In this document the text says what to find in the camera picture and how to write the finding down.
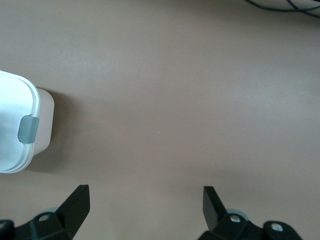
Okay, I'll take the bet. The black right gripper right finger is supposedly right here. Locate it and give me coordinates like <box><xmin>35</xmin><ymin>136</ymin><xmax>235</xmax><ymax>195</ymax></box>
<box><xmin>199</xmin><ymin>186</ymin><xmax>303</xmax><ymax>240</ymax></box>

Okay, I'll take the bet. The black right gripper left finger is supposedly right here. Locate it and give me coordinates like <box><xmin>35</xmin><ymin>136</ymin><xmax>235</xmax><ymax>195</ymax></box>
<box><xmin>0</xmin><ymin>184</ymin><xmax>91</xmax><ymax>240</ymax></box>

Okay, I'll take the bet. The white box lid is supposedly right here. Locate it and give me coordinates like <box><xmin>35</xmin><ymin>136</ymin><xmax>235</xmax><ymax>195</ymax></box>
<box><xmin>0</xmin><ymin>69</ymin><xmax>41</xmax><ymax>174</ymax></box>

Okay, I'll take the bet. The white plastic box base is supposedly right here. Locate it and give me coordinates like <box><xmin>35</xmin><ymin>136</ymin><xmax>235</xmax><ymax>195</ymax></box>
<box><xmin>29</xmin><ymin>88</ymin><xmax>56</xmax><ymax>164</ymax></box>

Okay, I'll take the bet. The grey lid clip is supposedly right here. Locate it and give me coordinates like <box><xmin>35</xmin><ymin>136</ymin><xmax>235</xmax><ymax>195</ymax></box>
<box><xmin>16</xmin><ymin>115</ymin><xmax>41</xmax><ymax>146</ymax></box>

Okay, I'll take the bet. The brown table cover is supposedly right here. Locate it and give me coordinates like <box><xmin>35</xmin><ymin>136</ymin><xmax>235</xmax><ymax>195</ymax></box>
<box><xmin>0</xmin><ymin>0</ymin><xmax>320</xmax><ymax>240</ymax></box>

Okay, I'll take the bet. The thin black looped cable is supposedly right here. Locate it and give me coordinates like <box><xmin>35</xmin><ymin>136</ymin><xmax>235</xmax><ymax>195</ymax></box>
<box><xmin>286</xmin><ymin>0</ymin><xmax>320</xmax><ymax>18</ymax></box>
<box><xmin>244</xmin><ymin>0</ymin><xmax>320</xmax><ymax>14</ymax></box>

